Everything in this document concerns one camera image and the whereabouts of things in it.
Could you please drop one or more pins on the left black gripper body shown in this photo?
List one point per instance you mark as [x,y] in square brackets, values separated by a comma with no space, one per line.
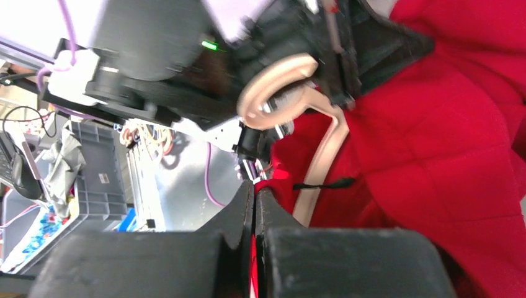
[356,49]

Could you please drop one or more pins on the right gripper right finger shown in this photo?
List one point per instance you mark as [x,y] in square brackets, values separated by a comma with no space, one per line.
[295,261]

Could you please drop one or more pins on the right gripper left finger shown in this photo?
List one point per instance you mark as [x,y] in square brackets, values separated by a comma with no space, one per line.
[212,261]

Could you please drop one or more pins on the beige plastic hanger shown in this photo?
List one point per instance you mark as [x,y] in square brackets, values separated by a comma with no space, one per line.
[315,178]

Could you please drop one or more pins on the red skirt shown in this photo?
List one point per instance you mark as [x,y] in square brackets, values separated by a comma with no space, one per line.
[440,147]

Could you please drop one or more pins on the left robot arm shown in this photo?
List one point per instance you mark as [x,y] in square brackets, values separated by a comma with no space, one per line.
[166,62]

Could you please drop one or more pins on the grey plastic crate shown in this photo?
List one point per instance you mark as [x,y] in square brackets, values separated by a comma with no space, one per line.
[98,186]

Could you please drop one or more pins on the grey crumpled cloth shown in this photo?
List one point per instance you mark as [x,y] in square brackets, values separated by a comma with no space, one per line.
[65,160]

